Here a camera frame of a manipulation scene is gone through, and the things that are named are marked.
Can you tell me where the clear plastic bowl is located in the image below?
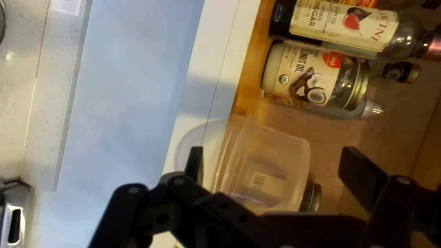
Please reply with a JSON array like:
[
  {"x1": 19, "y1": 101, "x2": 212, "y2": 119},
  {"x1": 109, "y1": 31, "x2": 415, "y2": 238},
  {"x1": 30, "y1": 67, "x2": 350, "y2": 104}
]
[{"x1": 175, "y1": 115, "x2": 313, "y2": 217}]

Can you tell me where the white speckled stone counter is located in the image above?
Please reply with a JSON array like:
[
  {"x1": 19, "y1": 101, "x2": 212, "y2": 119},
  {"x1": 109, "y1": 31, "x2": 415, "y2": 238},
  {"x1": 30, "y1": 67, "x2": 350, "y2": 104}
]
[{"x1": 0, "y1": 0, "x2": 94, "y2": 191}]

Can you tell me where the coconut oil jar gold lid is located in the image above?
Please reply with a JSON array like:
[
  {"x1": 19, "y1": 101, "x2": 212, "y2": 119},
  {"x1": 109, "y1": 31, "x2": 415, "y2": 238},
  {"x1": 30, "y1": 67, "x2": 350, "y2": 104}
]
[{"x1": 260, "y1": 39, "x2": 371, "y2": 111}]

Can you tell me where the wooden cabinet interior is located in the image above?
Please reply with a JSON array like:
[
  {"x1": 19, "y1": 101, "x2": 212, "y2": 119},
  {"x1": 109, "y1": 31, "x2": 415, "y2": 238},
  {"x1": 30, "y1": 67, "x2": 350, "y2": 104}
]
[{"x1": 229, "y1": 0, "x2": 441, "y2": 248}]

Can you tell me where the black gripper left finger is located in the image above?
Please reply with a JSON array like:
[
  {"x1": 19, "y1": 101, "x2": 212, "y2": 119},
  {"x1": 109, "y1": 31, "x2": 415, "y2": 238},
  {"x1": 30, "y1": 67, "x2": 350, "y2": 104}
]
[{"x1": 88, "y1": 145, "x2": 259, "y2": 248}]

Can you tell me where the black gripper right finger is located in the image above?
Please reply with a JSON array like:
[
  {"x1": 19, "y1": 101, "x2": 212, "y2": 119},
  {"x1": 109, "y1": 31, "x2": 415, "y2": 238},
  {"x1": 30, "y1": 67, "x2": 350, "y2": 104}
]
[{"x1": 338, "y1": 145, "x2": 441, "y2": 248}]

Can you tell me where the vinegar bottle white label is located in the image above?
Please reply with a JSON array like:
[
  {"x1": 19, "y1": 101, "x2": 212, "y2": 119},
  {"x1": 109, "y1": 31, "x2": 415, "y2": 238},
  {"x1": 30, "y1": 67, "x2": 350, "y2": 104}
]
[{"x1": 267, "y1": 0, "x2": 441, "y2": 60}]

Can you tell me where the silver countertop appliance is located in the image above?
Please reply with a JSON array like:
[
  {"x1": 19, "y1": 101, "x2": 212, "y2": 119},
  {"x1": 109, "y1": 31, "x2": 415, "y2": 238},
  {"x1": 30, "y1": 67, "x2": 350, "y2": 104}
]
[{"x1": 0, "y1": 177, "x2": 32, "y2": 246}]

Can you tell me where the small bottle black gold cap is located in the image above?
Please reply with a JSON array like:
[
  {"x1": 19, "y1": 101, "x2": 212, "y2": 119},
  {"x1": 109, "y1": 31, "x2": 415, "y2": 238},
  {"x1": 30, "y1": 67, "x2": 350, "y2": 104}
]
[{"x1": 366, "y1": 59, "x2": 422, "y2": 85}]

